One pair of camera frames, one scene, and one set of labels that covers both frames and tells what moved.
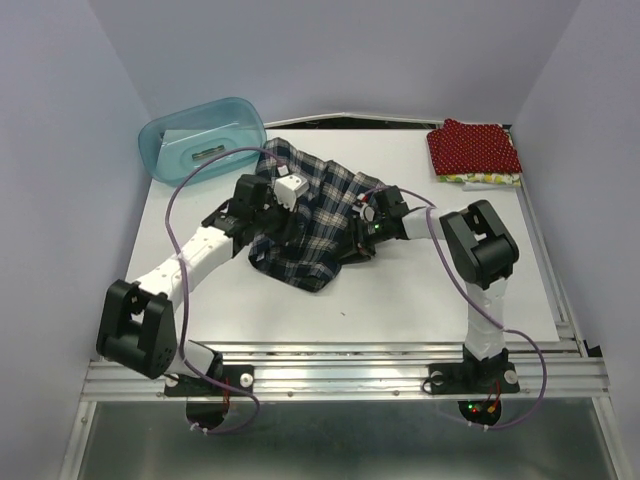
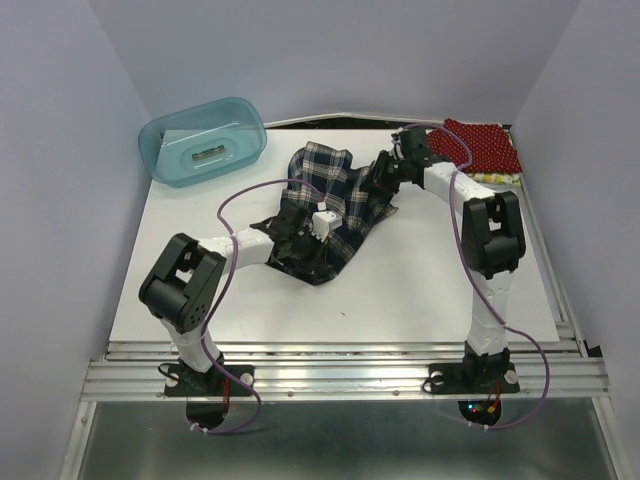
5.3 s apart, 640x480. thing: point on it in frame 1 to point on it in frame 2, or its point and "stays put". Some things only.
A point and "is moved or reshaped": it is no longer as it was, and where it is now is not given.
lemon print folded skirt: (501, 179) stays put
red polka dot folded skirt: (460, 148) stays put
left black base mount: (241, 376) stays put
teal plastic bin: (167, 144) stays put
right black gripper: (356, 247) to (379, 183)
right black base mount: (494, 375) stays put
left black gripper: (290, 226) to (315, 263)
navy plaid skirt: (321, 200) is moved or reshaped
